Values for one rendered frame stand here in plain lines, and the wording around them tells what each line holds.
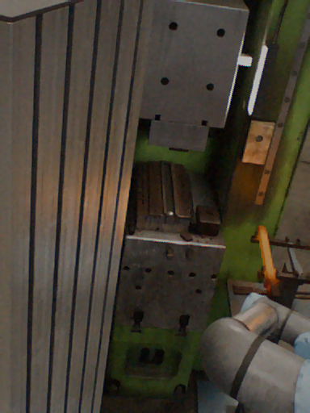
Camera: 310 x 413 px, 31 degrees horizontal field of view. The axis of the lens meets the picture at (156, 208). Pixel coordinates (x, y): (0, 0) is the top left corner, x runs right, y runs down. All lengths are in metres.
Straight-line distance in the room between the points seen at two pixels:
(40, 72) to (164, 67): 1.44
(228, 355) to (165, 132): 1.12
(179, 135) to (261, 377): 1.16
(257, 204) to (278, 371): 1.40
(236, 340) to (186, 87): 1.09
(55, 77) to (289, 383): 0.66
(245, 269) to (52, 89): 2.10
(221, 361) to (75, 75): 0.62
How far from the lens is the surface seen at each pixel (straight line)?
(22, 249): 0.50
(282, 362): 0.98
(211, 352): 1.00
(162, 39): 1.84
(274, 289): 1.91
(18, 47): 0.41
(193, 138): 1.97
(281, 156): 2.23
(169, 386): 2.69
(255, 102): 2.06
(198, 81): 1.89
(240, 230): 2.36
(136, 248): 2.13
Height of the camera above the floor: 2.13
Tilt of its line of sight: 32 degrees down
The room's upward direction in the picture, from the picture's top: 9 degrees clockwise
